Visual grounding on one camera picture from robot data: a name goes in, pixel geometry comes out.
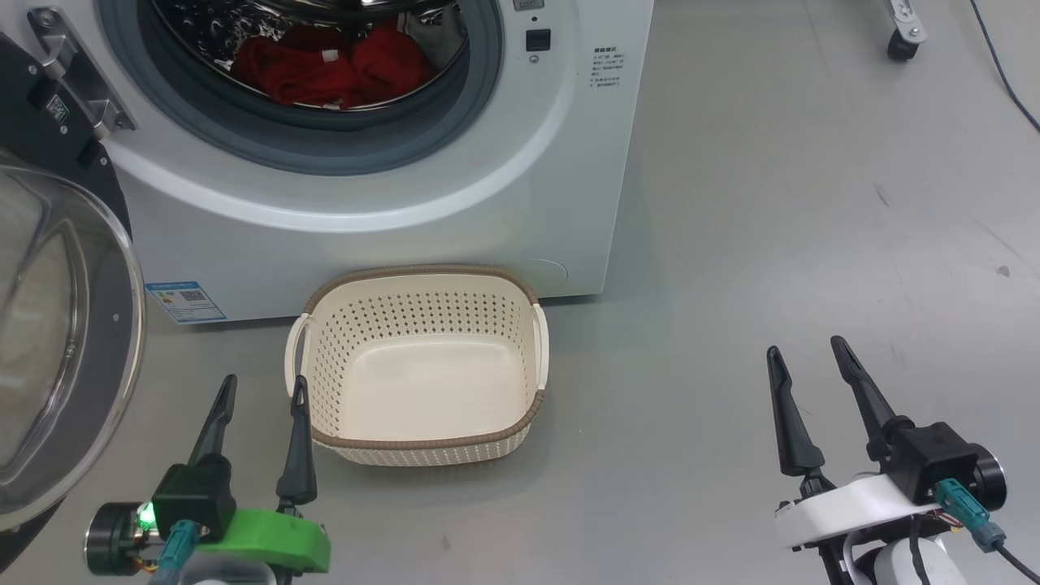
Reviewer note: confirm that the cream perforated basket brown rim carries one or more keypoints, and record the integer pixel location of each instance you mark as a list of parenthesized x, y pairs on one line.
[(422, 390)]

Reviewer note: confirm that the white front-load washing machine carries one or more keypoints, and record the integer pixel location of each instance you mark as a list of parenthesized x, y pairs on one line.
[(487, 179)]

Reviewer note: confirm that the metal door hinge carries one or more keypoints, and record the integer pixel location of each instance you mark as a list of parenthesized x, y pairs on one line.
[(77, 69)]

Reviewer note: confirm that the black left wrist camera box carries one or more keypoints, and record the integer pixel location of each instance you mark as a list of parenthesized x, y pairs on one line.
[(199, 496)]

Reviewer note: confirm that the teal left camera connector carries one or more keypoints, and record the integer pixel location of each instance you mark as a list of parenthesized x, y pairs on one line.
[(177, 548)]

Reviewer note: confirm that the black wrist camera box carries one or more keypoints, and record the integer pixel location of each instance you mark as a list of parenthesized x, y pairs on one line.
[(934, 459), (199, 496)]

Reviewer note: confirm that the black door latch socket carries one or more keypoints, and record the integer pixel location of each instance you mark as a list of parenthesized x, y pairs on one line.
[(538, 41)]

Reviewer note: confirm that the blue energy label sticker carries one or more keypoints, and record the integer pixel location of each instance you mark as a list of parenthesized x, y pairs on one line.
[(185, 302)]

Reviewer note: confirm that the teal right camera connector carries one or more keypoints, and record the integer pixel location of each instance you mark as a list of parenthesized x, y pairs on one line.
[(967, 512)]

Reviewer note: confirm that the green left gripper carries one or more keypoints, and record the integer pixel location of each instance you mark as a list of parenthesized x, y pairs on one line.
[(284, 536)]

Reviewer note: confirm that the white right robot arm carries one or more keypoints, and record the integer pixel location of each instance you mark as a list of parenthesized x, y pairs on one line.
[(902, 565)]

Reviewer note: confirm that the teal camera connector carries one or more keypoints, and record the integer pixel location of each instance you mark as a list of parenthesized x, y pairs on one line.
[(177, 548), (967, 512)]

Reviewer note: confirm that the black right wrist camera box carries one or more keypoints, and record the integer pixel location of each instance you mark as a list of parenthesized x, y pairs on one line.
[(934, 459)]

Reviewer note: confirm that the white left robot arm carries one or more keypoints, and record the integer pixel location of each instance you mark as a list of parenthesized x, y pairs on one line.
[(219, 573)]

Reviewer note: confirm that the black left gripper motor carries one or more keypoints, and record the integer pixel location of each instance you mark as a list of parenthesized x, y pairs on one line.
[(114, 540)]

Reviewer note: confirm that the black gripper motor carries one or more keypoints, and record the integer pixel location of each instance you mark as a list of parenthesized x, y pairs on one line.
[(114, 540), (991, 479)]

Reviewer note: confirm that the stainless steel washing machine drum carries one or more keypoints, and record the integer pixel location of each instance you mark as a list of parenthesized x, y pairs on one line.
[(211, 24)]

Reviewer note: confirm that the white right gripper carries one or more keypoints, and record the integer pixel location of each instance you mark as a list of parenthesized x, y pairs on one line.
[(853, 508)]

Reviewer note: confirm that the metal bracket with caster wheel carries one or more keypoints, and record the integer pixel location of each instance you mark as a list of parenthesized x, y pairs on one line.
[(903, 32)]

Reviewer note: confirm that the black round glass washer door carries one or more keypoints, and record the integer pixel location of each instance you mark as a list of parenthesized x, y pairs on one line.
[(57, 341)]

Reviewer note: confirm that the small printed text sticker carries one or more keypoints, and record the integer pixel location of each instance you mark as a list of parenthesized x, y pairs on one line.
[(606, 67)]

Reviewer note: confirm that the red and white garment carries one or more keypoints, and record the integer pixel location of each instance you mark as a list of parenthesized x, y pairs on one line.
[(284, 73)]

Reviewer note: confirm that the black right gripper motor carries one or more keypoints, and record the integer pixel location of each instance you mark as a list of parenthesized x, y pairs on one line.
[(991, 479)]

